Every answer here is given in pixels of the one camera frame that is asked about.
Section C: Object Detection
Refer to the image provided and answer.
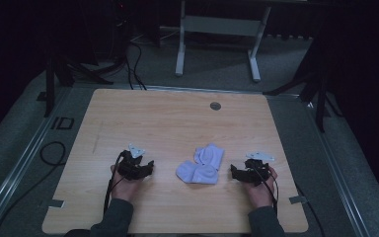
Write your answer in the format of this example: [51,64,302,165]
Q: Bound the black floor cable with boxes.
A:
[0,141,67,237]

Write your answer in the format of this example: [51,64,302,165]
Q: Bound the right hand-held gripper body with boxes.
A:
[238,151,276,184]

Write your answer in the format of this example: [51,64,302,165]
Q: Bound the metal floor rail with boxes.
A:
[304,100,373,237]
[0,86,77,237]

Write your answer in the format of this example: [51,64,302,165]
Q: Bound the left hand-held gripper cable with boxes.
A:
[103,150,129,216]

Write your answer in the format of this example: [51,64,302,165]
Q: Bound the black cables bundle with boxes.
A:
[112,16,149,92]

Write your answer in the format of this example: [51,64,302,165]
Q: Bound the person's right hand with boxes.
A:
[243,165,279,209]

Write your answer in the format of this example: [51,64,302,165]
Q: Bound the person's left hand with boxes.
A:
[110,163,146,202]

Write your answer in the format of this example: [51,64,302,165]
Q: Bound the black tape marks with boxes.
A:
[49,117,76,130]

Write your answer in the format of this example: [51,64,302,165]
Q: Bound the hand-held gripper cable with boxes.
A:
[103,150,129,216]
[252,160,280,216]

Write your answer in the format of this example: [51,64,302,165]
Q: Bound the white desk frame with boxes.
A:
[174,0,272,83]

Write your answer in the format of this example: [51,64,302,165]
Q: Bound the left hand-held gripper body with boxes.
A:
[116,142,150,181]

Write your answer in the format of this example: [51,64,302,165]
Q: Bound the black tripod stand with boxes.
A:
[262,62,344,134]
[37,48,114,119]

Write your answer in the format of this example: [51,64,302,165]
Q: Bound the white sock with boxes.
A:
[192,142,226,171]
[175,159,220,186]

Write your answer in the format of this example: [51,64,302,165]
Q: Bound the right hand-held gripper cable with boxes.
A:
[252,160,280,216]

